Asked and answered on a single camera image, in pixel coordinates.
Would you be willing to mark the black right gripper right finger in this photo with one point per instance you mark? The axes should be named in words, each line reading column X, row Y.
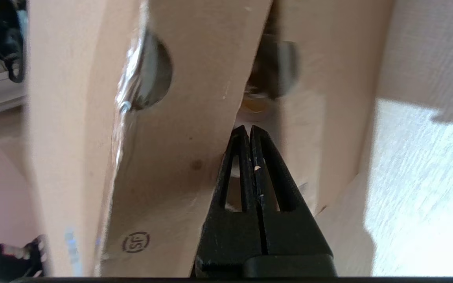
column 293, row 232

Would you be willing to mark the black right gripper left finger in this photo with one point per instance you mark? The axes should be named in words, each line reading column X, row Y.
column 226, row 236

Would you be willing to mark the brown cardboard shoe box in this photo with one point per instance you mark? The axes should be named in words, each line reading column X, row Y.
column 179, row 137

